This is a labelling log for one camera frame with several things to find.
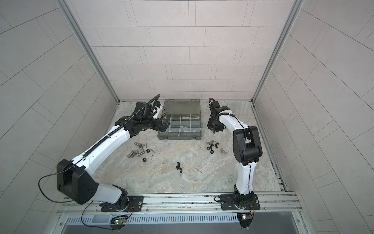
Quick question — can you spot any silver wing nut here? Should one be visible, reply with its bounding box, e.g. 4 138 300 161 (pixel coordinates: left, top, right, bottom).
220 148 228 155

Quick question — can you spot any right circuit board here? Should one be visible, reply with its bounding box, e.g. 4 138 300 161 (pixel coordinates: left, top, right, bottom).
237 213 253 228

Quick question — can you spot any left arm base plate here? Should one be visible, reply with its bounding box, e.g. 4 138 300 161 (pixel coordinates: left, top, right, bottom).
99 196 144 212

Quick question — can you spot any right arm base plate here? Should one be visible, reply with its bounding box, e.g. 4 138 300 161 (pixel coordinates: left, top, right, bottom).
214 192 261 211

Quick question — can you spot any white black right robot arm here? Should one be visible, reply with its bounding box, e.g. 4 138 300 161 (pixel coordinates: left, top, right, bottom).
207 98 263 207

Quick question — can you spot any aluminium front rail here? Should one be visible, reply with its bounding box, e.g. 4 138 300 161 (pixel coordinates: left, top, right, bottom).
56 191 302 215

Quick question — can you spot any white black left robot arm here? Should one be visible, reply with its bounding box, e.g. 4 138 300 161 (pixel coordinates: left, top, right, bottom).
56 95 169 211

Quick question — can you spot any left green circuit board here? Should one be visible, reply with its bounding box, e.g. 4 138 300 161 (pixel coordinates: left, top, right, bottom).
110 215 128 225

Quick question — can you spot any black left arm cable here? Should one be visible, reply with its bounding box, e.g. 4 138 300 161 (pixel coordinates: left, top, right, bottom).
37 168 77 204

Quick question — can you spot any grey compartment organizer box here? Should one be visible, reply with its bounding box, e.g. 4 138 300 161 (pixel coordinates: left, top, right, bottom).
157 98 202 140

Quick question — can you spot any white vent grille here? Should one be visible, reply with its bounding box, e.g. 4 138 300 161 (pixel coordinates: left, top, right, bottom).
66 213 239 226

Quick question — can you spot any black wing nut pair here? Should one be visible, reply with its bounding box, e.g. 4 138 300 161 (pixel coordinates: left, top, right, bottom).
176 162 183 173

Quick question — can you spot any silver spacer cluster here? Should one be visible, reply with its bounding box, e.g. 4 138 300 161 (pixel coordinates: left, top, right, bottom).
127 142 145 159

